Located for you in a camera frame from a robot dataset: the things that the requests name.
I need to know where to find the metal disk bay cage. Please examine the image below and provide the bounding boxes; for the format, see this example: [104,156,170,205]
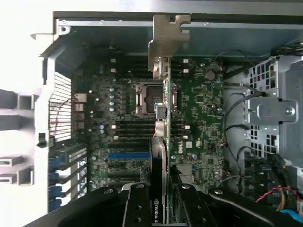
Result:
[245,56,303,167]

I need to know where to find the open black PC case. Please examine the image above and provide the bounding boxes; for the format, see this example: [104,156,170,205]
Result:
[30,10,303,227]

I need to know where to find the red yellow wire bundle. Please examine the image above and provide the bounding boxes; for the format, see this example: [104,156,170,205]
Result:
[255,185,302,213]

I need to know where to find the green Dell motherboard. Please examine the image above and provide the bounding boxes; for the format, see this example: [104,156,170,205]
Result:
[71,54,226,198]

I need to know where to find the blue SATA wire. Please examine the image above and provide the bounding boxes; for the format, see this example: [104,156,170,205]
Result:
[278,207,303,226]

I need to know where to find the metal CPU socket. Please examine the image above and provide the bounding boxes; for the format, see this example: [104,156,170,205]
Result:
[131,81,178,117]

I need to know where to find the blue expansion slot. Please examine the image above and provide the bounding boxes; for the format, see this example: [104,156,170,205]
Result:
[108,152,151,160]

